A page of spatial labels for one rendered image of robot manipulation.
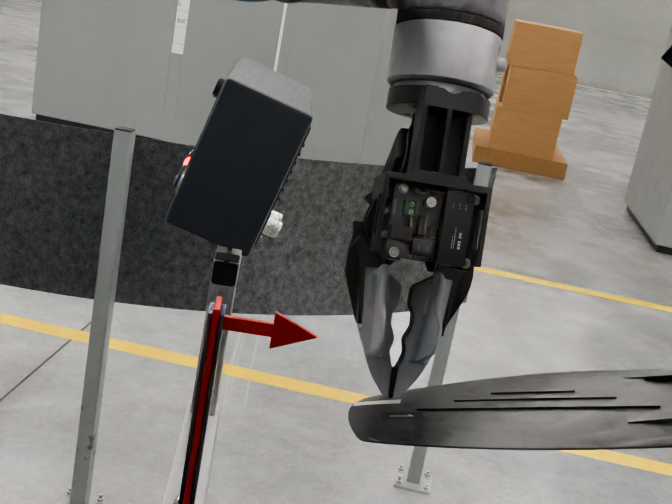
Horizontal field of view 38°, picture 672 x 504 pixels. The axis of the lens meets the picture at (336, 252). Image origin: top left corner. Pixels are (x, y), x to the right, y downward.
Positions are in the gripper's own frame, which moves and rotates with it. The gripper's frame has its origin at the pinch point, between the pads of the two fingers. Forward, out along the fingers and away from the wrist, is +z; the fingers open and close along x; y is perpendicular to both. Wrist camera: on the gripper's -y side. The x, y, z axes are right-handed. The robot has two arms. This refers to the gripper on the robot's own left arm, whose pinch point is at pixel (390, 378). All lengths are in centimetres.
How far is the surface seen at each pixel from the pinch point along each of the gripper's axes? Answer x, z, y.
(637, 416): 14.1, -0.9, 9.8
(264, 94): -12, -26, -44
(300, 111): -8, -25, -44
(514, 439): 5.9, 1.3, 12.1
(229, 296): -12.8, -2.2, -45.1
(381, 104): 40, -90, -401
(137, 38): -107, -140, -596
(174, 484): -15.2, 17.4, -33.7
